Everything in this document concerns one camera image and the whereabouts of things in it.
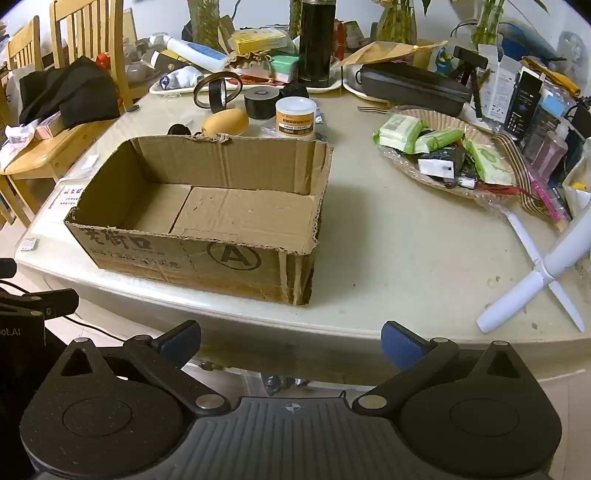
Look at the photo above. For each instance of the brown paper envelope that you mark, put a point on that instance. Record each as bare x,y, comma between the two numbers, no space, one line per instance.
388,51

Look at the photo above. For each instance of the white carton box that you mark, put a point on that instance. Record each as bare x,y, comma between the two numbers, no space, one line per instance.
501,78

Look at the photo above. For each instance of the small black hexagonal box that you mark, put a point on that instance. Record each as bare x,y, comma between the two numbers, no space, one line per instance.
295,90

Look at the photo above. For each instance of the green wet wipes packet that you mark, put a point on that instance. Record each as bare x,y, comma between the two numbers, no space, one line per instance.
438,138
489,161
399,131

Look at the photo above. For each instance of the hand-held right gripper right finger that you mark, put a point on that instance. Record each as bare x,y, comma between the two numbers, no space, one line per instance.
401,346

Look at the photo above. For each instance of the pink pen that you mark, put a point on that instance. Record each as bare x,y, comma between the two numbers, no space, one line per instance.
549,198

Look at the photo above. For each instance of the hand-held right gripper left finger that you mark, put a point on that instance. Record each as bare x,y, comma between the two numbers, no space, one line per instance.
178,344

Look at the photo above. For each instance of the white jar orange label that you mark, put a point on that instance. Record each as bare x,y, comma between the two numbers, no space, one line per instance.
295,117

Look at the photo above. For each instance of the pink box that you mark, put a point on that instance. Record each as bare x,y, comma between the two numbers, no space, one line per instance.
46,127

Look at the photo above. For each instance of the black electrical tape roll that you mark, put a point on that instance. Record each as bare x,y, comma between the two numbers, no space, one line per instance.
216,99

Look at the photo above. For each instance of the white serving tray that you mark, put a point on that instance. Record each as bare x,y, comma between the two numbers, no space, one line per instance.
330,86

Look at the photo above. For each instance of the printed paper label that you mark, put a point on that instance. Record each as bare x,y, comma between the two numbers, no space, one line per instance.
67,196

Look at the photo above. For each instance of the brown cardboard box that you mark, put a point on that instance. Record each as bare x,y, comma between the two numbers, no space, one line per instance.
207,207

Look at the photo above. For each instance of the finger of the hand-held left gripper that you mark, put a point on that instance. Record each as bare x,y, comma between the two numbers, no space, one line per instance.
7,268
60,302

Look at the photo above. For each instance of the black zipper case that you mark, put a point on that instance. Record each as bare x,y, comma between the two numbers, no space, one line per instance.
411,87

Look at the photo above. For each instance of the small white paper slip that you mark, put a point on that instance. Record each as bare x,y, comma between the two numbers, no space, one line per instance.
87,162

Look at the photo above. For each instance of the torn cardboard piece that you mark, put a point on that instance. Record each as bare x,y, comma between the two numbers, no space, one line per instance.
226,32

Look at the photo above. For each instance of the blue carton box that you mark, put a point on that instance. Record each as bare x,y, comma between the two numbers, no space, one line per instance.
551,106

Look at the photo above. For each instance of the black carton box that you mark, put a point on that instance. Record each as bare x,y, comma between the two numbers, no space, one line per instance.
524,99

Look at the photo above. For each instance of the white lotion bottle blue label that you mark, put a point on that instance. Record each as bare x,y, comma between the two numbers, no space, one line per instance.
198,50

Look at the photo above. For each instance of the white tripod stand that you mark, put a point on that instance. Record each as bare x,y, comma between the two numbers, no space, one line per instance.
521,295

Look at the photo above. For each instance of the small black object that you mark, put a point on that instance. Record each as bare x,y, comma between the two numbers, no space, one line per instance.
178,130

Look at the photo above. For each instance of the black round container grey lid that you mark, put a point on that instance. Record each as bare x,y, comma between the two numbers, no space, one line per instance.
261,106

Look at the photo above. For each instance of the white plastic bag with papers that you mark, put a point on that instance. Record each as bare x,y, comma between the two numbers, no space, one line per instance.
16,138

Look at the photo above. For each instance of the dark thin sticks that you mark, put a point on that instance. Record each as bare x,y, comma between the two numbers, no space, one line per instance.
374,109

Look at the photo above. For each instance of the wooden chair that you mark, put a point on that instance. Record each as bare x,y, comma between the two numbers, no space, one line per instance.
83,143
23,46

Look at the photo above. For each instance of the orange bear-shaped case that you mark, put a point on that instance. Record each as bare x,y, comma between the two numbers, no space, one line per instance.
226,122

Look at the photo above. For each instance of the black mini tripod camera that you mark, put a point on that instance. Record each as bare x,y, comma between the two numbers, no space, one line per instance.
468,56

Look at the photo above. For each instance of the glass vase bamboo plant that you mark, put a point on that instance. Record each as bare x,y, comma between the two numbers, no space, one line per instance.
491,23

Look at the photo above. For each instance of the clear plastic wrapper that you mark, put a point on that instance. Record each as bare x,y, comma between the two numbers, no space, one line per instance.
270,130

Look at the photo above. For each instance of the glass vase leafy plant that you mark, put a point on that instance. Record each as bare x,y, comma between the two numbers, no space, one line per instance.
397,21

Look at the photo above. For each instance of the white sock blue trim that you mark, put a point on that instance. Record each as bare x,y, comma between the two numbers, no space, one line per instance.
184,76

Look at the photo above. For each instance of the glass vase green stems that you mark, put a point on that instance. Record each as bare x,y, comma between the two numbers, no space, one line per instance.
295,16

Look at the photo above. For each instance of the black garment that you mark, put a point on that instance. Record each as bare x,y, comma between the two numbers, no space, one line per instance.
69,92

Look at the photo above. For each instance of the white crinkled plastic bag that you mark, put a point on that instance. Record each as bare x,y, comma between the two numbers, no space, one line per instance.
577,184

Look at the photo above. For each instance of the black and white packet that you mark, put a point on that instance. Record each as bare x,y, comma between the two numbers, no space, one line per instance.
441,161

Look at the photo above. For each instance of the white plate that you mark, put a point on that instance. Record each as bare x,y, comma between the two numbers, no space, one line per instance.
351,83

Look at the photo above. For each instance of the pink liquid bottle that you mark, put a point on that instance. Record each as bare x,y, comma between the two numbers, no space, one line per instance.
549,150

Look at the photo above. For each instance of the black thermos bottle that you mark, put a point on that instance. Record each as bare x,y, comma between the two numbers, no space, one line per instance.
316,46

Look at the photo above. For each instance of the yellow carton box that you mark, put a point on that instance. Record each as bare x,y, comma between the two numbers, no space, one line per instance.
258,40

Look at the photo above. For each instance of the plate of green wipe packets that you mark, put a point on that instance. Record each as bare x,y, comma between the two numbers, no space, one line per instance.
443,121

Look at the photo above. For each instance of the small white card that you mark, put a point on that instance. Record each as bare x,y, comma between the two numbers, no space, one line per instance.
28,243

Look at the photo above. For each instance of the glass vase dried stems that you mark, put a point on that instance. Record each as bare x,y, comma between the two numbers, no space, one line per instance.
205,21

